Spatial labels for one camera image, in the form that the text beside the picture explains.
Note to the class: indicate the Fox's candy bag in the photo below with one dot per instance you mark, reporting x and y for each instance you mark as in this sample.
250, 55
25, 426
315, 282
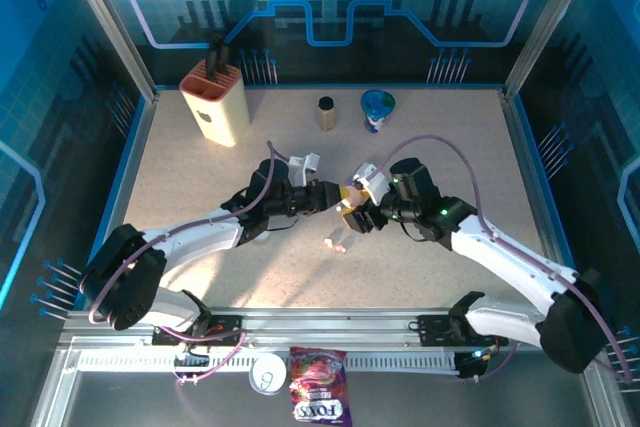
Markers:
320, 387

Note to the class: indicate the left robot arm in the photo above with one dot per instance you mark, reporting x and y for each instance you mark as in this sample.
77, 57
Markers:
200, 239

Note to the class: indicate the beige knife block orange top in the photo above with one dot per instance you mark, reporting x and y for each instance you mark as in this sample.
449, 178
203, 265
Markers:
220, 107

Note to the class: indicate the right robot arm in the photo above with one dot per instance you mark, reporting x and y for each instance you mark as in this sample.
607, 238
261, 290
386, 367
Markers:
510, 257

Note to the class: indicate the black controller box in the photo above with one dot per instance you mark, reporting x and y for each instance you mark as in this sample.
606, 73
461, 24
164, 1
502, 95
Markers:
470, 367

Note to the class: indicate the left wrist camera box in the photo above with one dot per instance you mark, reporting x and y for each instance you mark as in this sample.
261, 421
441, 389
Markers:
305, 169

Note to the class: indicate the aluminium frame post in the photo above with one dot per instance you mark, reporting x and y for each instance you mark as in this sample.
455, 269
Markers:
112, 27
547, 27

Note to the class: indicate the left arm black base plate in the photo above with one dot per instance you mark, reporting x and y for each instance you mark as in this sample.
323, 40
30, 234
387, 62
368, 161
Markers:
225, 332

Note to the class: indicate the blue plastic cup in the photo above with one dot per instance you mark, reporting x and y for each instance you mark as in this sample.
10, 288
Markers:
377, 107

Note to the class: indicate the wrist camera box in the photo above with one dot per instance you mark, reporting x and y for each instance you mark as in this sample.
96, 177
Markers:
372, 178
305, 169

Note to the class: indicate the aluminium frame rail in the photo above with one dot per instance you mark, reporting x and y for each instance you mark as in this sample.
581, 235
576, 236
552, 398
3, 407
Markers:
325, 327

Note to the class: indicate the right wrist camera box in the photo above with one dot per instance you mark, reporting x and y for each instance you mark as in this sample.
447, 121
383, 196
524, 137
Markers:
372, 178

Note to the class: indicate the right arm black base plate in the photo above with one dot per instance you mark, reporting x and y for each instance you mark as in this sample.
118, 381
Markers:
435, 332

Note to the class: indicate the white round lid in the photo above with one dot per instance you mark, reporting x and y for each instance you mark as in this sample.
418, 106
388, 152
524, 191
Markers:
267, 372

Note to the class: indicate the wooden bottle black cap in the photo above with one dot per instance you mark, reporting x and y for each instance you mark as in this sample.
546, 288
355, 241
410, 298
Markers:
326, 114

